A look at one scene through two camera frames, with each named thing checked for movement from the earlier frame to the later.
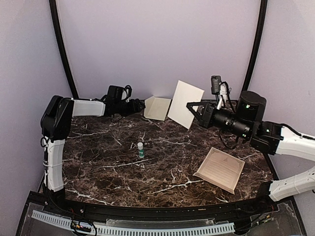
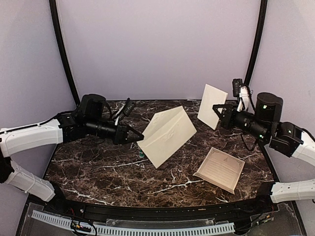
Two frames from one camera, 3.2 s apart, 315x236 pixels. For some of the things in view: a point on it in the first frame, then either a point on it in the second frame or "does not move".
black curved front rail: x=238 y=212 does not move
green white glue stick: x=141 y=149 does not move
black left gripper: x=135 y=107 to x=121 y=133
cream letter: x=179 y=111 to x=212 y=96
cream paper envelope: x=156 y=108 to x=166 y=132
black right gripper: x=205 y=118 to x=227 y=119
